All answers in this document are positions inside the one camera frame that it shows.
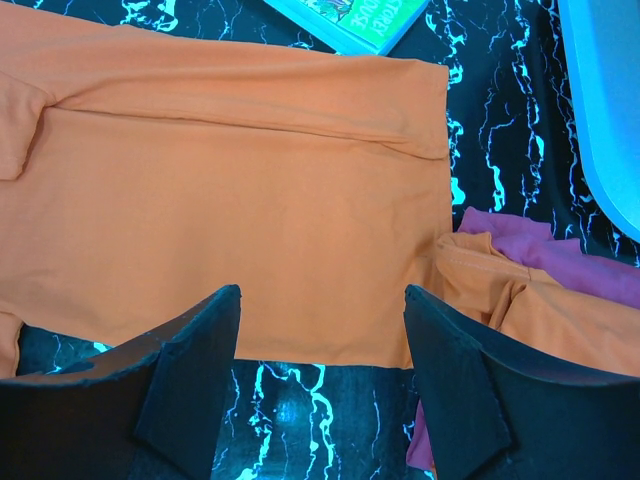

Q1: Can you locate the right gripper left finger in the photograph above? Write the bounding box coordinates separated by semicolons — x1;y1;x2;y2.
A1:
1;285;241;479

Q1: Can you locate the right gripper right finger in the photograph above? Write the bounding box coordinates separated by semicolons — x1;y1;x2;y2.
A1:
404;285;639;479

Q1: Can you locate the orange t shirt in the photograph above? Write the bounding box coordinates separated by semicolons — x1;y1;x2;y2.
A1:
1;2;452;377
434;233;639;376

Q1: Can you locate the folded orange t shirt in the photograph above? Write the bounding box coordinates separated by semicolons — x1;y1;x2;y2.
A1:
434;233;639;376

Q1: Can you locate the folded magenta t shirt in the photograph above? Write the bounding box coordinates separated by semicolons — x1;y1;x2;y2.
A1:
406;209;639;475

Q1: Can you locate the pink three-tier shelf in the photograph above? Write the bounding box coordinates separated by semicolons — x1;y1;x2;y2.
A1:
558;0;639;240

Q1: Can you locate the green paperback book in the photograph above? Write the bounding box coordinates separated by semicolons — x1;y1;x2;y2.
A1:
266;0;428;56

